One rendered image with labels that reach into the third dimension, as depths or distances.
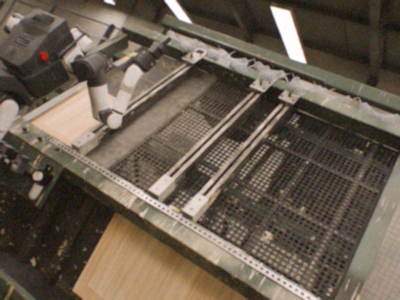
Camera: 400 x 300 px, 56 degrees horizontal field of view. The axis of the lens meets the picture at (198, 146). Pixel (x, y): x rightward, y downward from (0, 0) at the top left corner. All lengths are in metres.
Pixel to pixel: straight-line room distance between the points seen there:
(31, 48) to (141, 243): 1.06
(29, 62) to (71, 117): 0.65
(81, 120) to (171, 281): 1.05
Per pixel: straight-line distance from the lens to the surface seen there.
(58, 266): 2.26
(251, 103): 2.35
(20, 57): 1.83
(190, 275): 1.93
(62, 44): 1.89
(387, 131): 2.37
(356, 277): 1.74
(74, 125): 2.31
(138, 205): 1.80
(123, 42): 3.09
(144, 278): 2.03
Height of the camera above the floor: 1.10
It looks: 4 degrees up
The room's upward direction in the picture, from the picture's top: 29 degrees clockwise
